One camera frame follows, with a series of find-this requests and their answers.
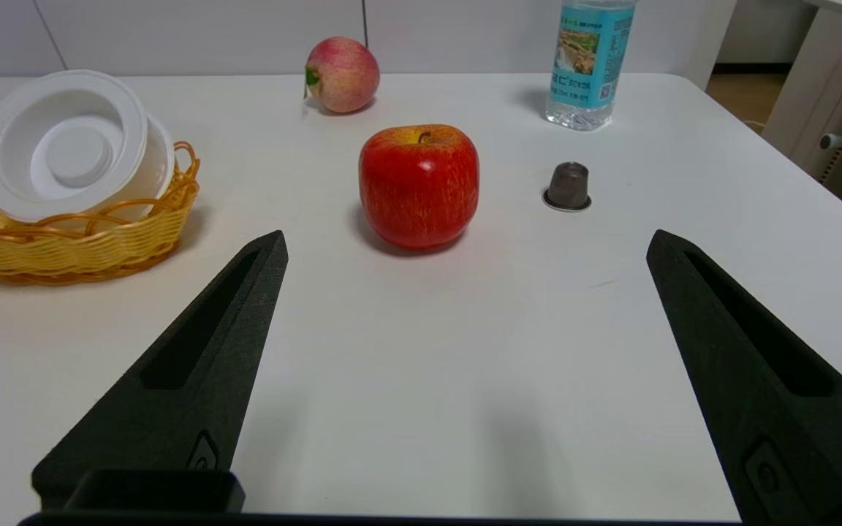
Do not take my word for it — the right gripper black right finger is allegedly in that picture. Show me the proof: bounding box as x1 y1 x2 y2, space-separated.
646 229 842 526

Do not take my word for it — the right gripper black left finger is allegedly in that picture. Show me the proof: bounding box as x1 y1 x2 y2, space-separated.
31 230 289 512

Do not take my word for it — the clear water bottle blue label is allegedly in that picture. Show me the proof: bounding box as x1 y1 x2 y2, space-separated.
545 0 637 132

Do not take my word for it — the big red apple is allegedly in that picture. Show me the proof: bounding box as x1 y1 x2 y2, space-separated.
358 124 480 251

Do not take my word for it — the yellow wicker basket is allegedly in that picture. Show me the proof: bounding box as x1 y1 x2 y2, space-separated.
0 141 201 286

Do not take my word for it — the pink green peach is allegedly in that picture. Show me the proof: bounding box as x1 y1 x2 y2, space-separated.
303 37 381 115

